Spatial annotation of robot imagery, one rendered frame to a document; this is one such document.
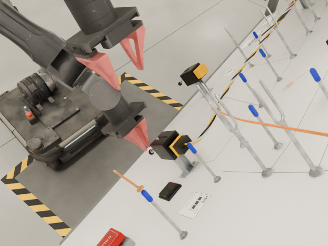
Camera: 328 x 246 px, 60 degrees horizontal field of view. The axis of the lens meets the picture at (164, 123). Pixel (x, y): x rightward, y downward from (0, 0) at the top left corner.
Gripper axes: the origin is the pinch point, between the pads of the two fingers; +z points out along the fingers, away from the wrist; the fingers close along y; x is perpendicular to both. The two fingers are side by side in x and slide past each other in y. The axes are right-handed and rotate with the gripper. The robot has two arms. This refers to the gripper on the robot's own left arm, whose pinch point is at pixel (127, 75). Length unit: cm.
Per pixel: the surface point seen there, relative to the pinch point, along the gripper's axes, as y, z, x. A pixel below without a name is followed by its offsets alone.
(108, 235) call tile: -19.4, 20.8, -1.9
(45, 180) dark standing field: -23, 84, 122
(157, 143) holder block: -1.6, 15.0, -0.6
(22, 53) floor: 33, 41, 225
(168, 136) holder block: 0.2, 14.1, -2.4
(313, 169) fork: 2.3, 11.1, -28.1
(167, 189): -6.1, 22.4, -3.8
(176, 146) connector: -1.1, 13.6, -6.2
